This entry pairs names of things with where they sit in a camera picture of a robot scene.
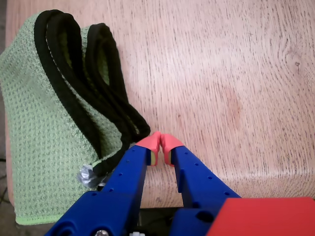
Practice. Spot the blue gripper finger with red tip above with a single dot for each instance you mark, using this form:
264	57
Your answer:
133	167
197	177

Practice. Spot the green waffle cloth black trim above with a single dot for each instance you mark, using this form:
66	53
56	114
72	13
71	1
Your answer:
37	123

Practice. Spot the grey tape piece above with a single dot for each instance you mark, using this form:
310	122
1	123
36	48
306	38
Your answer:
86	175

